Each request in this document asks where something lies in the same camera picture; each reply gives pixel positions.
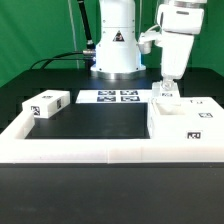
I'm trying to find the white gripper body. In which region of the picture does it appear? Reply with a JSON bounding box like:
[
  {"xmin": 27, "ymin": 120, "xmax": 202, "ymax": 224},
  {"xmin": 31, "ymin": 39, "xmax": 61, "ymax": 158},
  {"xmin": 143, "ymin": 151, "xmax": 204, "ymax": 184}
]
[{"xmin": 161, "ymin": 32, "xmax": 194, "ymax": 80}]

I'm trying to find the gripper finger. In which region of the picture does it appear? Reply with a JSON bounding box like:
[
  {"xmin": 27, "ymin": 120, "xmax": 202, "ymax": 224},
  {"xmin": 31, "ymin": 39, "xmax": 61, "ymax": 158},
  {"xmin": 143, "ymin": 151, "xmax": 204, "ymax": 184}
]
[{"xmin": 162, "ymin": 77, "xmax": 176, "ymax": 91}]

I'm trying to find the small white cabinet part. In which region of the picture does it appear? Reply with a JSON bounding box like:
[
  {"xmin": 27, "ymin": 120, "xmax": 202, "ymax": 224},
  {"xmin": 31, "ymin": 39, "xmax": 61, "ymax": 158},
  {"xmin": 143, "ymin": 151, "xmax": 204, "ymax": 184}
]
[{"xmin": 149, "ymin": 81, "xmax": 180, "ymax": 106}]

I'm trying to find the white cabinet body box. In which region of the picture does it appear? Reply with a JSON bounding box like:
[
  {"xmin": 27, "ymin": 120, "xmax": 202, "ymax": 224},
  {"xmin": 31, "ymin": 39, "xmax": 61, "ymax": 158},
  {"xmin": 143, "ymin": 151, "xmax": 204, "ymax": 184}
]
[{"xmin": 147, "ymin": 97, "xmax": 224, "ymax": 140}]

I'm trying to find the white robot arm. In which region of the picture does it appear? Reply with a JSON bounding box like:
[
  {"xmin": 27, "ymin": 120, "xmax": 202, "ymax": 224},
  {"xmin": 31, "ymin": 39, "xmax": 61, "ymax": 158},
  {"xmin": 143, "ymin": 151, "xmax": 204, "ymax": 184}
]
[{"xmin": 91, "ymin": 0, "xmax": 207, "ymax": 92}]

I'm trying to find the white marker base sheet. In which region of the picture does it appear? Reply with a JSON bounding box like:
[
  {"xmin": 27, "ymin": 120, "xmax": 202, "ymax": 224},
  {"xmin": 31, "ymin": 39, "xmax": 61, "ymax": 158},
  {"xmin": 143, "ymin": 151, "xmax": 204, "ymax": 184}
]
[{"xmin": 76, "ymin": 89, "xmax": 152, "ymax": 104}]

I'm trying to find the white block with marker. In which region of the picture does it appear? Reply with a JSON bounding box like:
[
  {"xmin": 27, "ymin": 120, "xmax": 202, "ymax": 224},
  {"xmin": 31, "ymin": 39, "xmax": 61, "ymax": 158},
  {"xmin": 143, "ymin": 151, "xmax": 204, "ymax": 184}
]
[{"xmin": 22, "ymin": 90, "xmax": 70, "ymax": 119}]

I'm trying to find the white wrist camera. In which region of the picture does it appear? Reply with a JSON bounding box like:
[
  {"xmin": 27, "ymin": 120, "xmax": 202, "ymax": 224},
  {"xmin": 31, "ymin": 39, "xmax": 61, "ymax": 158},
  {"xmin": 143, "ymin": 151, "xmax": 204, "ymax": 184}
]
[{"xmin": 138, "ymin": 25, "xmax": 162, "ymax": 54}]

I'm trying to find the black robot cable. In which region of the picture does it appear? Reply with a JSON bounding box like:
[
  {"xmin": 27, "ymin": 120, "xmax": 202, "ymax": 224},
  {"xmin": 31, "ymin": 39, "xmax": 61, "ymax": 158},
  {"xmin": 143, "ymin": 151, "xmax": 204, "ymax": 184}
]
[{"xmin": 29, "ymin": 0, "xmax": 98, "ymax": 70}]

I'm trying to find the thin white cord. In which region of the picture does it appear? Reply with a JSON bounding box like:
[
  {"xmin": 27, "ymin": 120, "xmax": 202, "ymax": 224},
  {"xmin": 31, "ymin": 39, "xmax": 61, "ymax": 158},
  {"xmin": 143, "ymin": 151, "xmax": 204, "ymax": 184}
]
[{"xmin": 67, "ymin": 0, "xmax": 80, "ymax": 70}]

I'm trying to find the white U-shaped fence frame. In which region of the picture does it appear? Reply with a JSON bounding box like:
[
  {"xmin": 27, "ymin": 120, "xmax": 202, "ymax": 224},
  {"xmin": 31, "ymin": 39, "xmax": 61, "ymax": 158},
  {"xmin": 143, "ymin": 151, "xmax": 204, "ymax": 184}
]
[{"xmin": 0, "ymin": 111, "xmax": 224, "ymax": 164}]

